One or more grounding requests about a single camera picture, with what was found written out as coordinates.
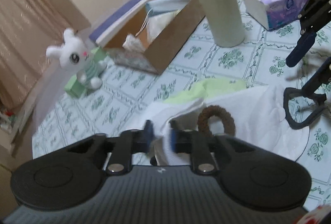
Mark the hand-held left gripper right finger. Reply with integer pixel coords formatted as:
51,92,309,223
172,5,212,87
165,127,261,176

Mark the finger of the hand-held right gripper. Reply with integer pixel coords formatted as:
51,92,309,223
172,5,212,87
286,0,331,67
301,57,331,98

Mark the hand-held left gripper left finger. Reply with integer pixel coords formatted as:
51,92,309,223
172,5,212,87
66,120,156,176

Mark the black strap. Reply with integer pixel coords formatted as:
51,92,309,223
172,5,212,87
283,87,328,130

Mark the brown cardboard box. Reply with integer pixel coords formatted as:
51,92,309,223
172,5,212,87
102,0,206,75

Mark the brown hair scrunchie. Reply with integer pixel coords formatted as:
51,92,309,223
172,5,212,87
197,105,236,137

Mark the light green cloth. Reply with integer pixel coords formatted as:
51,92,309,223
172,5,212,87
163,77,247,104

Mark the white quilted cloth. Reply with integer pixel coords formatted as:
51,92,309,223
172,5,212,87
204,84,311,162

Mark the small green box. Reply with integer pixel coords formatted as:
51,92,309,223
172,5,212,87
64,47,109,99

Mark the pale green thermos bottle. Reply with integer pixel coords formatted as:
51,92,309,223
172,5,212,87
183,0,246,47

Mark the small white cloth piece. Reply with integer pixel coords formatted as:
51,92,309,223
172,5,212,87
122,34,144,52

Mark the white bunny plush toy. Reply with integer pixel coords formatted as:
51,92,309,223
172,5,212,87
46,28,108,90

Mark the blue and white flat box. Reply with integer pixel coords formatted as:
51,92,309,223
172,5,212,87
89,0,157,46

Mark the light blue face mask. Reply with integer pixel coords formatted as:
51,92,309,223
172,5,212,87
144,0,197,17

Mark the red and white thing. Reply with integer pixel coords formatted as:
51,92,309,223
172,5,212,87
295,205,331,224

